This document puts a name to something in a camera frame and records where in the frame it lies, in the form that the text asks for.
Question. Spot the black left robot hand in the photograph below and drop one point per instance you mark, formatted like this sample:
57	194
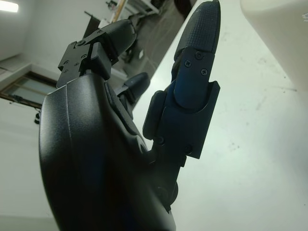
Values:
91	149

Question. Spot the dark framed window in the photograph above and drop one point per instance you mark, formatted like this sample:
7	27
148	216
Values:
24	89

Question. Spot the ceiling light panel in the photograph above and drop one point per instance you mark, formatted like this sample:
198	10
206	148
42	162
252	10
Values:
8	5

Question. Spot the white desk frame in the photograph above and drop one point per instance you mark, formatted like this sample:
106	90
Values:
142	7

